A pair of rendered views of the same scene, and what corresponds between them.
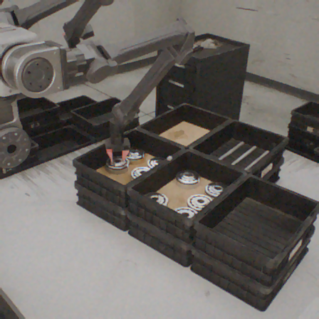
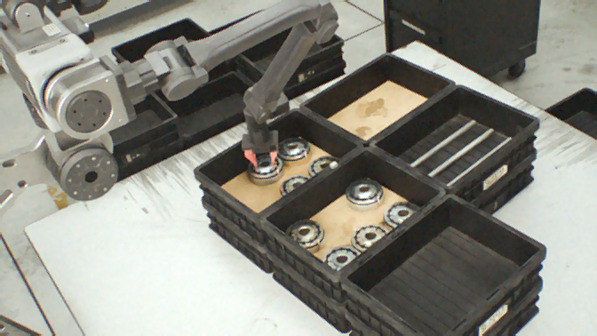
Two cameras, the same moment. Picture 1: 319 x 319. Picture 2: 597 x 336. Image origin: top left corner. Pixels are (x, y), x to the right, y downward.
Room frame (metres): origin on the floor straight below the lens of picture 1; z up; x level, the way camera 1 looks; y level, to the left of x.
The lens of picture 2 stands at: (-0.09, -0.43, 2.27)
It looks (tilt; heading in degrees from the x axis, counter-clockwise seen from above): 39 degrees down; 16
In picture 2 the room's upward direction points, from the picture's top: 8 degrees counter-clockwise
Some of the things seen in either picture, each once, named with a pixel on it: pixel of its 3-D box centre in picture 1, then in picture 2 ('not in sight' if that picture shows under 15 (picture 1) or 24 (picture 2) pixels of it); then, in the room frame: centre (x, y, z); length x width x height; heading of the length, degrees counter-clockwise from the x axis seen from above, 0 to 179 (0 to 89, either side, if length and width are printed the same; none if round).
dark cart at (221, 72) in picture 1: (199, 97); (461, 1); (3.34, -0.35, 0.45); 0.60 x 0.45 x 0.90; 134
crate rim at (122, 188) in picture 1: (130, 156); (278, 161); (1.54, 0.11, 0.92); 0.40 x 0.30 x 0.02; 142
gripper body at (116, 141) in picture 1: (117, 138); (258, 133); (1.58, 0.17, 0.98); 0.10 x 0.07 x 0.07; 102
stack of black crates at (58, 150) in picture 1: (59, 163); (218, 134); (2.43, 0.65, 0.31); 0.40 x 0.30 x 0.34; 134
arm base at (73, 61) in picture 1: (66, 63); (132, 82); (1.14, 0.25, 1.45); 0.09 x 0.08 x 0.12; 44
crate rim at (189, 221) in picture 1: (189, 182); (353, 208); (1.36, -0.13, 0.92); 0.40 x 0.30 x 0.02; 142
